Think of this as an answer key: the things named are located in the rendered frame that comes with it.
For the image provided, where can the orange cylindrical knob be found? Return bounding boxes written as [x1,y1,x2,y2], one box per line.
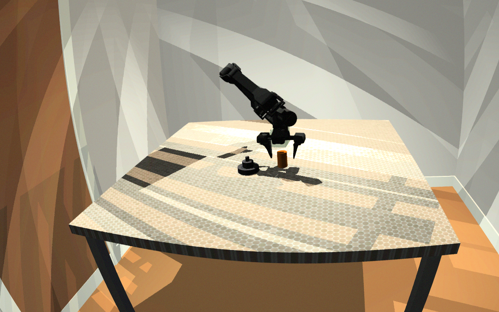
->
[277,150,288,168]

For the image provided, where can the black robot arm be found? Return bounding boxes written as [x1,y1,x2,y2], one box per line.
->
[219,63,297,144]

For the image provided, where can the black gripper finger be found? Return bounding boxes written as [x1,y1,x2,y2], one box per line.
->
[293,143,301,159]
[260,140,272,159]

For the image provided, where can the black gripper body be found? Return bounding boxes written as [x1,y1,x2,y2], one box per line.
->
[256,121,306,144]

